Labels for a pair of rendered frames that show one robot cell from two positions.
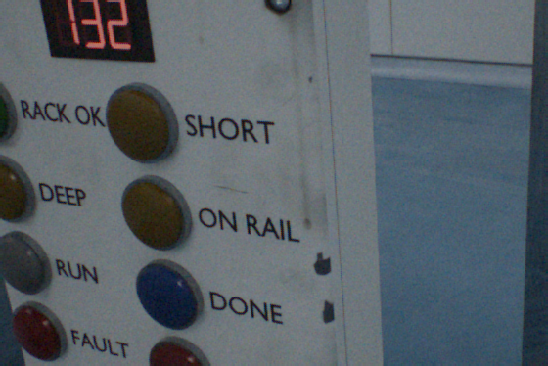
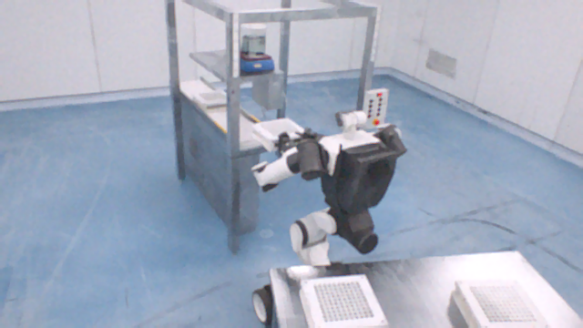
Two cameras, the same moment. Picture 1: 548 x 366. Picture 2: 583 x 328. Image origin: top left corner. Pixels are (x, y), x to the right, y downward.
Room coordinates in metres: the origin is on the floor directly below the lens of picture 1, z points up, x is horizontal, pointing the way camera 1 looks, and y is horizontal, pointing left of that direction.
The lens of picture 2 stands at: (-0.58, 2.94, 2.03)
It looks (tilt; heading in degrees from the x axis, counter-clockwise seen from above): 28 degrees down; 298
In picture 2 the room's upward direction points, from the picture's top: 3 degrees clockwise
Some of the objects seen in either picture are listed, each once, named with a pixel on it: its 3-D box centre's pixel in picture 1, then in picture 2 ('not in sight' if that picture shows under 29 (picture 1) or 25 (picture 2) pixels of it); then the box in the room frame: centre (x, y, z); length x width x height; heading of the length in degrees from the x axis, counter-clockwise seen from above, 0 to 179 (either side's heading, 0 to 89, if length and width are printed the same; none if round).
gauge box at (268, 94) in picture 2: not in sight; (267, 88); (0.85, 0.57, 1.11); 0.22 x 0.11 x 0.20; 150
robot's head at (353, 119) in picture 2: not in sight; (352, 122); (0.05, 1.18, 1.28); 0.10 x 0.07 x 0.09; 59
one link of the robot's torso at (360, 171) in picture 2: not in sight; (353, 169); (0.00, 1.21, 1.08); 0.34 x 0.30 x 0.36; 59
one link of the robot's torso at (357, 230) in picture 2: not in sight; (351, 222); (-0.02, 1.23, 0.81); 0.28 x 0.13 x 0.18; 149
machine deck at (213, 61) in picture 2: not in sight; (233, 65); (1.10, 0.59, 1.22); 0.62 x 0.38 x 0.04; 150
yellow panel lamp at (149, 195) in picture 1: (153, 215); not in sight; (0.28, 0.05, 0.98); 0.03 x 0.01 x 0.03; 60
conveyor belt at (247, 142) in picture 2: not in sight; (214, 110); (1.42, 0.39, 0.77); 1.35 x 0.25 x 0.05; 150
